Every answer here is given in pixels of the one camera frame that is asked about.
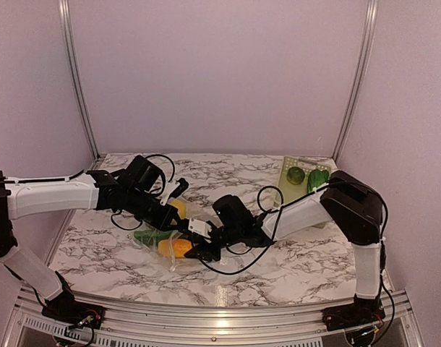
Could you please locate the left aluminium frame post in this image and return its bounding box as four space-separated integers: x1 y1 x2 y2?
59 0 100 161

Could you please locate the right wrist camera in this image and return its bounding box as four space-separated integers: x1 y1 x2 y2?
188 218 217 242

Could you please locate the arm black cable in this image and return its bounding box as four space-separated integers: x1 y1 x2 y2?
198 184 398 340
110 153 176 232

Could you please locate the aluminium frame post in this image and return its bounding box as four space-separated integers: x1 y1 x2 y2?
332 0 379 163
59 0 100 161

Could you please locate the polka dot zip top bag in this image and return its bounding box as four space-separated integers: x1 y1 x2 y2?
140 197 221 272

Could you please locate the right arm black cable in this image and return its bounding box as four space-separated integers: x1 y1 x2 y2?
198 184 398 340

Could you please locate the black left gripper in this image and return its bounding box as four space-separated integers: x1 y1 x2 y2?
124 187 184 232

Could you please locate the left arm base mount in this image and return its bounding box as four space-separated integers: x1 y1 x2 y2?
42 301 105 330

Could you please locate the pale green plastic basket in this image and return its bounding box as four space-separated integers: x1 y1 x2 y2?
274 155 333 229

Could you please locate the yellow fake fruit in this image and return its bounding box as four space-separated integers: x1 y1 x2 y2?
169 199 187 219

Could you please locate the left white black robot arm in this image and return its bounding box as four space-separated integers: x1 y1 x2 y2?
0 155 189 322

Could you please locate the yellow orange fake corn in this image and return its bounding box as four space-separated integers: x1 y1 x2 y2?
158 239 192 259

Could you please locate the right aluminium frame post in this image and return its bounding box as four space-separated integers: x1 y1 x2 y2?
332 0 379 163

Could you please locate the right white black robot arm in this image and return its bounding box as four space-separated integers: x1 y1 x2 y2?
185 171 388 330

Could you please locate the front aluminium rail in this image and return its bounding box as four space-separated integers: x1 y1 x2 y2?
3 285 424 347

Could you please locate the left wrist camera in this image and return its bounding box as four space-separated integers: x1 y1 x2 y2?
159 178 189 206

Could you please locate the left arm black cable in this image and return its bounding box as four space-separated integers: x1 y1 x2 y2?
110 153 176 232

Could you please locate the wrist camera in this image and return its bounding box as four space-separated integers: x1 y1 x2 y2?
188 218 217 242
159 178 189 206

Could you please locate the green fake cucumber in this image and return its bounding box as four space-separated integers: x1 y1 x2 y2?
133 229 171 247

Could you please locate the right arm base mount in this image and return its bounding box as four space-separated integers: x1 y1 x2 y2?
322 304 386 331

